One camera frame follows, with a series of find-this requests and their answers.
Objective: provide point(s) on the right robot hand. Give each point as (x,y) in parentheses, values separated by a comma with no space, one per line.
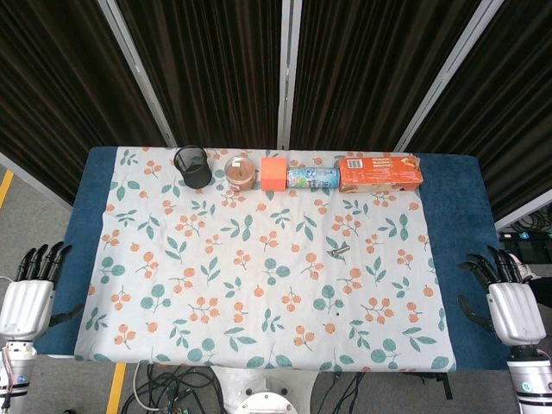
(513,308)

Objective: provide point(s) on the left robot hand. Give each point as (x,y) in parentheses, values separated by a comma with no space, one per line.
(23,302)

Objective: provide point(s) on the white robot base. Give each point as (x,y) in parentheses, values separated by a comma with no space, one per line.
(264,390)

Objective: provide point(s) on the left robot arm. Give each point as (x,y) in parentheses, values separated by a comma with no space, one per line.
(15,373)

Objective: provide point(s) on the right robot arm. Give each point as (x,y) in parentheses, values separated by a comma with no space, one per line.
(528,379)

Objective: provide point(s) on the metal screw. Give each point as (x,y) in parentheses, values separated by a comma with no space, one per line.
(336,253)

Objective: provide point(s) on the blue table cover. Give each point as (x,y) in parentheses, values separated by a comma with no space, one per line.
(466,241)

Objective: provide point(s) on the orange cardboard box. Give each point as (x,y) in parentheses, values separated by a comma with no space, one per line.
(379,173)

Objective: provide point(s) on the black folding screen panel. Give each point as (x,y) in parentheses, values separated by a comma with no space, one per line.
(491,108)
(56,99)
(207,73)
(366,73)

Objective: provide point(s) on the black mesh pen holder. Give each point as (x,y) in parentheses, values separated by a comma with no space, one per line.
(192,167)

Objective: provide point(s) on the blue printed can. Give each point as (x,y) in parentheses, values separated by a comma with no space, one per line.
(313,177)

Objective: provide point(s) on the floral white tablecloth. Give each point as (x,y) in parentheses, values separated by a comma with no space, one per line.
(267,267)

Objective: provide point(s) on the glass jar with brown contents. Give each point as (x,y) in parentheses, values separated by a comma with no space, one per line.
(240,173)

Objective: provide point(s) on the orange cube block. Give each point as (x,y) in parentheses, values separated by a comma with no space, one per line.
(274,174)

